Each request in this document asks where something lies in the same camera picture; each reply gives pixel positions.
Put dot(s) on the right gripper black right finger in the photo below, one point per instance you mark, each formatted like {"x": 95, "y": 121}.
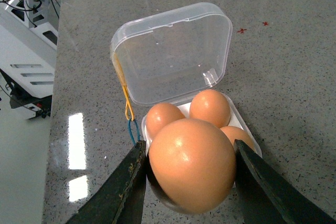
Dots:
{"x": 266, "y": 197}

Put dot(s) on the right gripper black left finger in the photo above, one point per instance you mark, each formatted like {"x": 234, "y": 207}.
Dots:
{"x": 120, "y": 199}

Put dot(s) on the brown egg carried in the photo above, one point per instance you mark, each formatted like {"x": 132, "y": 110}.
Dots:
{"x": 194, "y": 163}

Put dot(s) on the brown egg back right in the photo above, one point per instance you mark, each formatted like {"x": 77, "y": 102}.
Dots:
{"x": 235, "y": 133}

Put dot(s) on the brown egg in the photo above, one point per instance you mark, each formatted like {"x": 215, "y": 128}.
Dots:
{"x": 211, "y": 106}
{"x": 161, "y": 115}
{"x": 235, "y": 133}

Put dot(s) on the brown egg front left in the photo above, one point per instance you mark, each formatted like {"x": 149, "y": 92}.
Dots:
{"x": 161, "y": 115}

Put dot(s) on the brown egg back left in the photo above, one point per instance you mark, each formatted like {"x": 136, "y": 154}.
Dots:
{"x": 211, "y": 106}

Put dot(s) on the clear plastic egg box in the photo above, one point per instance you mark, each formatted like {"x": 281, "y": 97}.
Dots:
{"x": 170, "y": 58}

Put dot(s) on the blue rubber band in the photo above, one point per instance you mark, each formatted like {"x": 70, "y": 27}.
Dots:
{"x": 134, "y": 131}

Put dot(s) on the white machine base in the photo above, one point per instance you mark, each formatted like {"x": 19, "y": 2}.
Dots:
{"x": 29, "y": 34}

